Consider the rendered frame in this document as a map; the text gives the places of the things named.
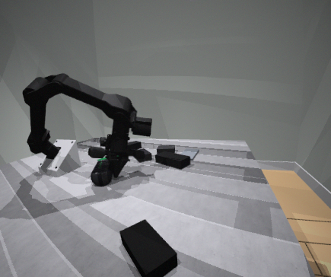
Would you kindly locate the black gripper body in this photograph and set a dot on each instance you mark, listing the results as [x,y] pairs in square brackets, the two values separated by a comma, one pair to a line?
[118,147]

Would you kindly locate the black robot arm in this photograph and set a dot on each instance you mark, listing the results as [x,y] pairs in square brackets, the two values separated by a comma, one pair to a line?
[116,107]

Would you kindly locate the dark grey switch panel with green rocker switches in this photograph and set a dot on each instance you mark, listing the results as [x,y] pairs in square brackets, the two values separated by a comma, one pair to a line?
[102,173]

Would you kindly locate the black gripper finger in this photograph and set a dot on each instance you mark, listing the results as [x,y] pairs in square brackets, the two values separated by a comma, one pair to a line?
[114,165]
[121,163]

